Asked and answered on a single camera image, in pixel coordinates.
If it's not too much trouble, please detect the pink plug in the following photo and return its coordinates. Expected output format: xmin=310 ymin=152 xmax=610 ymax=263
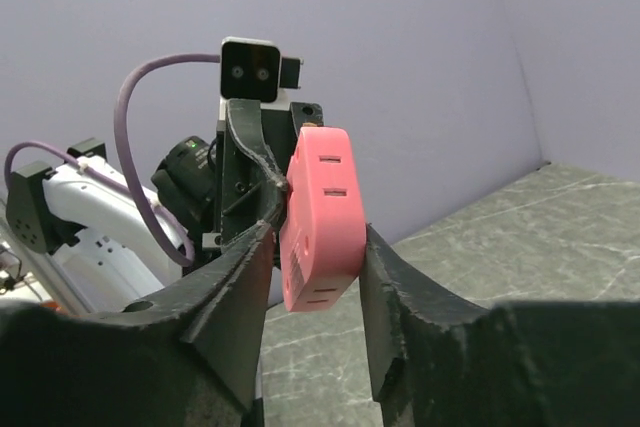
xmin=279 ymin=126 xmax=366 ymax=312

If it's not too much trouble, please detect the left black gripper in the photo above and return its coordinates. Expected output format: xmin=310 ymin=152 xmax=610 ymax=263
xmin=202 ymin=99 xmax=324 ymax=254

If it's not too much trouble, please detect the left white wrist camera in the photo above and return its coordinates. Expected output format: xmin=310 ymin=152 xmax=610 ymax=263
xmin=218 ymin=36 xmax=304 ymax=121

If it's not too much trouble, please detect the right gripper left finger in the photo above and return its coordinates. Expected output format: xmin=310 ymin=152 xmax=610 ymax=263
xmin=1 ymin=222 xmax=274 ymax=426

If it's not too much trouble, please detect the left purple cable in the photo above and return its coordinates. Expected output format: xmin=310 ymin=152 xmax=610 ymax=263
xmin=3 ymin=52 xmax=222 ymax=268

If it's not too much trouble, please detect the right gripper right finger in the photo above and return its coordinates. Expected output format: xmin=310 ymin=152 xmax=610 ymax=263
xmin=359 ymin=229 xmax=639 ymax=426

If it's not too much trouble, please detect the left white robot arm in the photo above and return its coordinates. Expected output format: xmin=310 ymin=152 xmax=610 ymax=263
xmin=5 ymin=137 xmax=216 ymax=314

